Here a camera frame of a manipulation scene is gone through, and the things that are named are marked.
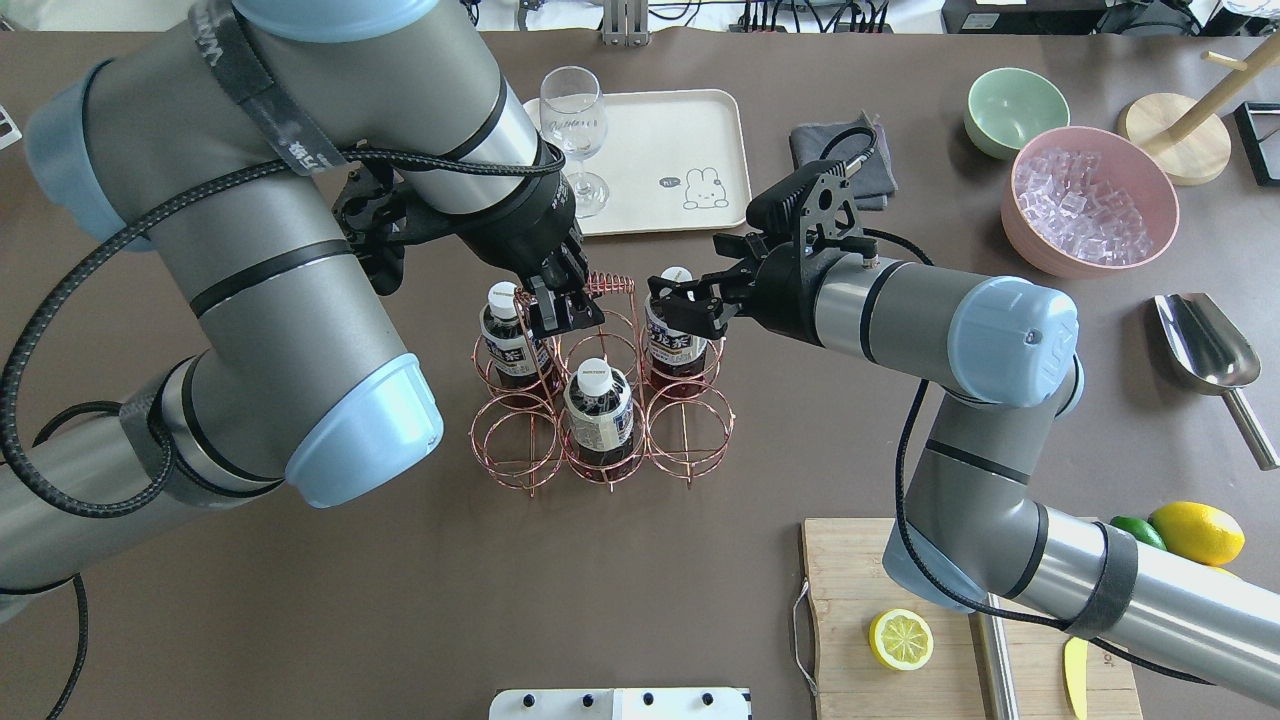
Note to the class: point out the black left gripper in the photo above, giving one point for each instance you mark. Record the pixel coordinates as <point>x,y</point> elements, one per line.
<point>527,233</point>

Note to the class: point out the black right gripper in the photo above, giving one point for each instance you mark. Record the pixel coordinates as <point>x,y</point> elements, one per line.
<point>783,286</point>

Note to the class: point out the tea bottle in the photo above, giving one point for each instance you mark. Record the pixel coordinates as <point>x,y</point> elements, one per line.
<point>519,361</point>
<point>600,416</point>
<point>673,358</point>

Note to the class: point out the copper wire bottle basket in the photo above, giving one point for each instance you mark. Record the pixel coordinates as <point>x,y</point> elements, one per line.
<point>521,437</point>

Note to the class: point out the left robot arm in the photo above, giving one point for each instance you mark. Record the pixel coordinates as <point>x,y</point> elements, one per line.
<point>204,145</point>

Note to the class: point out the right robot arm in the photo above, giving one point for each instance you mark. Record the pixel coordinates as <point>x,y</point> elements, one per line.
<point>1004,352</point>

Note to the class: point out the tea bottle front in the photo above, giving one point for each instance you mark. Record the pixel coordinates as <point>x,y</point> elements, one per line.
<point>600,416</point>

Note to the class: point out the cream rabbit tray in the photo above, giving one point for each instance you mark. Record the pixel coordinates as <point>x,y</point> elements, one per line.
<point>675,161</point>

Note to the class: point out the clear wine glass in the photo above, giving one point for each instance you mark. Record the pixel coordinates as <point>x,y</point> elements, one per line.
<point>572,116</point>

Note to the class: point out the dark grey folded cloth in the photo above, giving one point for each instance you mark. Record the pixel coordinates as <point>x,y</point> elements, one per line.
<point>872,180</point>

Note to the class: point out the green bowl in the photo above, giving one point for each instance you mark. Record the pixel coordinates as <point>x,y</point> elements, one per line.
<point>1007,107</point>

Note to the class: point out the pink bowl with ice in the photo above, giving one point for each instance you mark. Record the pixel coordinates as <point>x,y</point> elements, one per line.
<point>1084,203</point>

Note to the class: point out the half lemon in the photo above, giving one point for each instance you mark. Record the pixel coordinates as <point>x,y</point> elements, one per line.
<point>901,639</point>

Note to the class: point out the green lime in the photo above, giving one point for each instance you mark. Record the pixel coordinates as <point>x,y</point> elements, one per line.
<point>1141,529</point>

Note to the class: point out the metal ice scoop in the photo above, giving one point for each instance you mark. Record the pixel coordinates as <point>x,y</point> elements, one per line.
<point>1212,357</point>

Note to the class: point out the yellow plastic knife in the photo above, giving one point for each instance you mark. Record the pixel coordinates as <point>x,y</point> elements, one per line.
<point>1074,676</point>

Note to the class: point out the wooden cup tree stand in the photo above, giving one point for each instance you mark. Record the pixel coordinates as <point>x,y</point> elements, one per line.
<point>1186,137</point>

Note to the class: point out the yellow lemon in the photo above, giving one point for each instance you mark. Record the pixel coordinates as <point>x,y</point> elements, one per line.
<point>1199,532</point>

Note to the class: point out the black glass tray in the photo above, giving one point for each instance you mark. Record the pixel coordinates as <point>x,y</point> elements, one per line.
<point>1257,126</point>

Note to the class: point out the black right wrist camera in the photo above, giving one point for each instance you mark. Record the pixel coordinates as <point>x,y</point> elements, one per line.
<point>815,206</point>

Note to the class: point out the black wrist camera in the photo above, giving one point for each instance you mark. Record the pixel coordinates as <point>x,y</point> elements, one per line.
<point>374,211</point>
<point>815,206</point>

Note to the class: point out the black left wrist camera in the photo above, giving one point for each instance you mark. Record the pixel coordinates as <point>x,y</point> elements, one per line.
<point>374,211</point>

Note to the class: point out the aluminium frame post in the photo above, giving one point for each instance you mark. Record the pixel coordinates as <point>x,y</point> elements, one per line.
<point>625,23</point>

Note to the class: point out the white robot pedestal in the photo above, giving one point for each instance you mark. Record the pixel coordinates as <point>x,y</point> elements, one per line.
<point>686,702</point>

